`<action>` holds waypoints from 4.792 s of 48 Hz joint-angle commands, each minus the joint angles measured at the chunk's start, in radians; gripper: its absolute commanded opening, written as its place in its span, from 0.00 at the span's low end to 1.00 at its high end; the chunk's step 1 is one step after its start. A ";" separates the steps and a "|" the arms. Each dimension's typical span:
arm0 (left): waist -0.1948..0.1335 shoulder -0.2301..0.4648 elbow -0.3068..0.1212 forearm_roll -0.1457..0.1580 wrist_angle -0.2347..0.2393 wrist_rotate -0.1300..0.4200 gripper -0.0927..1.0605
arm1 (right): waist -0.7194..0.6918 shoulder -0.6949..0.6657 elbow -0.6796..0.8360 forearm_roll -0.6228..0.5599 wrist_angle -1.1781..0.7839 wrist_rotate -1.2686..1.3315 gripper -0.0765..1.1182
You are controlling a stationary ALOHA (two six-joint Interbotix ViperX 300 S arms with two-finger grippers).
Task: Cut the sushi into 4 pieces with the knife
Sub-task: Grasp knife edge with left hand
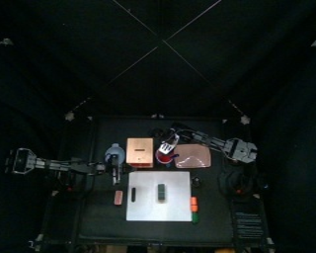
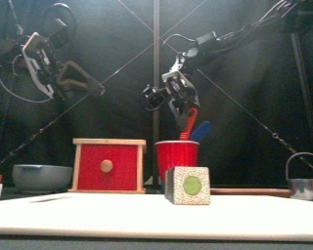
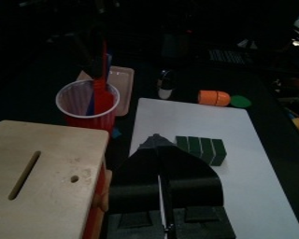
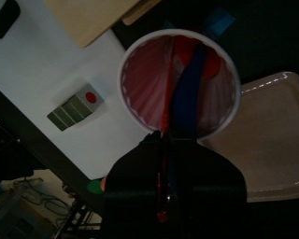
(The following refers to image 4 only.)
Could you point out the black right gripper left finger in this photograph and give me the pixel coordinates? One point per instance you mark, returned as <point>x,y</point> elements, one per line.
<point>130,186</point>

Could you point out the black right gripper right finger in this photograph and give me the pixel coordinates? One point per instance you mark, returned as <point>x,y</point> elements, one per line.
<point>209,193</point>

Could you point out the blue and red toy knife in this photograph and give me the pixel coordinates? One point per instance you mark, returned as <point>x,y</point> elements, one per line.
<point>188,93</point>

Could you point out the green toy sushi roll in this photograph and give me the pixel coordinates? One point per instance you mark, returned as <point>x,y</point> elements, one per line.
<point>74,109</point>

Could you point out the green and orange toy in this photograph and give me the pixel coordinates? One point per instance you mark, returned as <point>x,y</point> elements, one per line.
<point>96,186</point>

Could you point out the black metal stand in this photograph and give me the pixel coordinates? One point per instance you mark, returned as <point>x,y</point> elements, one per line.
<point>78,222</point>

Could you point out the beige plastic tray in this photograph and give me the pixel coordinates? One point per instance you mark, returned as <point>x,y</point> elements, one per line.
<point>268,140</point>

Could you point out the grey storage box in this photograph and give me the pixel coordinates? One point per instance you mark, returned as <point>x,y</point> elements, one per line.
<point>10,214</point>

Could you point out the white-rimmed red cup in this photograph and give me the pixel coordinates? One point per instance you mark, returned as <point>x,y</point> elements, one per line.
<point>142,84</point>

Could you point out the red round toy utensil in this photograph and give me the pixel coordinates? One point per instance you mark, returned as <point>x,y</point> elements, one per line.
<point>212,67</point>

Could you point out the white cutting mat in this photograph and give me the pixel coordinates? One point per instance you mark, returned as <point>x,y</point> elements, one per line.
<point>39,68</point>

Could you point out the light wooden board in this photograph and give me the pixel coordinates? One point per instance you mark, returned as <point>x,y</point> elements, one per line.
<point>89,18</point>

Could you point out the blue tape piece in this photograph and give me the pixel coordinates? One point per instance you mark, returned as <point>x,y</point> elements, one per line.
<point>220,20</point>

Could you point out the black oblong object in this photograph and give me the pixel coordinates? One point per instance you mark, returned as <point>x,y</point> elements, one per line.
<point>3,18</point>

